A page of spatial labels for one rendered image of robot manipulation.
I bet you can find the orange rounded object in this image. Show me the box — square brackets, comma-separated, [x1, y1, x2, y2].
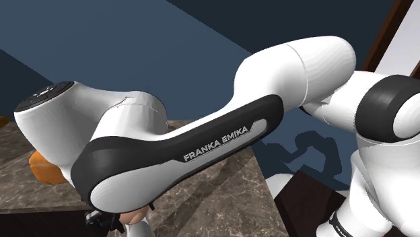
[28, 150, 69, 185]

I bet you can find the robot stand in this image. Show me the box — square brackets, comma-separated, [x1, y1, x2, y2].
[273, 169, 349, 237]

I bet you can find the brown wooden door frame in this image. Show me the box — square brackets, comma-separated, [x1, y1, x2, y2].
[361, 0, 420, 79]

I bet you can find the tan round object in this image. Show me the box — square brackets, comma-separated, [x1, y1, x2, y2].
[118, 209, 149, 227]

